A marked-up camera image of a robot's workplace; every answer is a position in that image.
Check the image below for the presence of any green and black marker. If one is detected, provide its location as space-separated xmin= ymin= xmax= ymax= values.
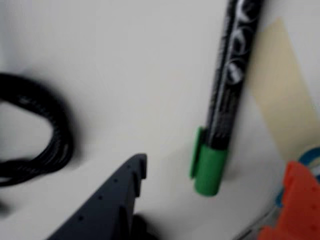
xmin=189 ymin=0 xmax=266 ymax=198

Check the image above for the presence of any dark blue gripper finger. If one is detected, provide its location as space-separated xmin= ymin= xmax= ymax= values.
xmin=46 ymin=153 xmax=148 ymax=240

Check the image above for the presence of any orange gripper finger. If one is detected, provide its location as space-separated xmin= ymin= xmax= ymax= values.
xmin=257 ymin=161 xmax=320 ymax=240

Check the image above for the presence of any coiled black usb cable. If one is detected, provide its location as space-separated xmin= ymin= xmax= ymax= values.
xmin=0 ymin=72 xmax=76 ymax=188

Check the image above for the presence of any wide beige masking tape strip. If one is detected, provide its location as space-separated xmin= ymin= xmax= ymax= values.
xmin=249 ymin=17 xmax=320 ymax=162

